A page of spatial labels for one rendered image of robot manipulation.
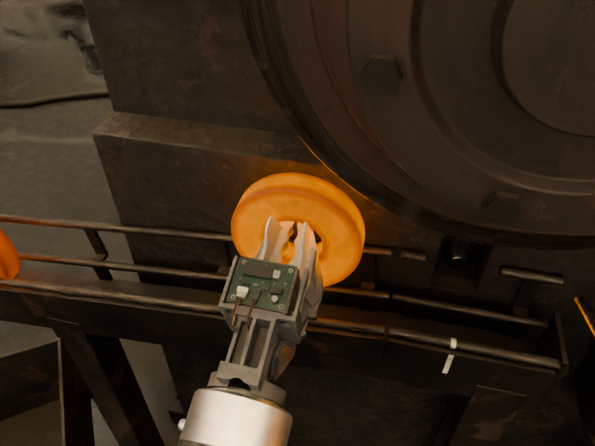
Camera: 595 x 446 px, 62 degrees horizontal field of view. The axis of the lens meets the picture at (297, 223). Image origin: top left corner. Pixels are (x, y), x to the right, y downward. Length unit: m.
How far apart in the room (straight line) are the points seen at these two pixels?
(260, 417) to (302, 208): 0.22
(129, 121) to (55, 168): 1.59
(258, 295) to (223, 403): 0.09
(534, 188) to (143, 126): 0.48
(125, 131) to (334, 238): 0.30
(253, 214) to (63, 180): 1.68
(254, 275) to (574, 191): 0.26
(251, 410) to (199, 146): 0.33
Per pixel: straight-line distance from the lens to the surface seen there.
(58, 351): 0.64
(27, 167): 2.32
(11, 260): 0.85
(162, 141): 0.64
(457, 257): 0.66
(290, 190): 0.51
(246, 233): 0.57
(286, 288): 0.45
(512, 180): 0.35
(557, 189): 0.36
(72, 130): 2.49
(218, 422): 0.43
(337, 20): 0.35
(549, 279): 0.66
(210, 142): 0.62
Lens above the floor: 1.21
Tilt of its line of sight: 43 degrees down
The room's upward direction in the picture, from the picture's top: straight up
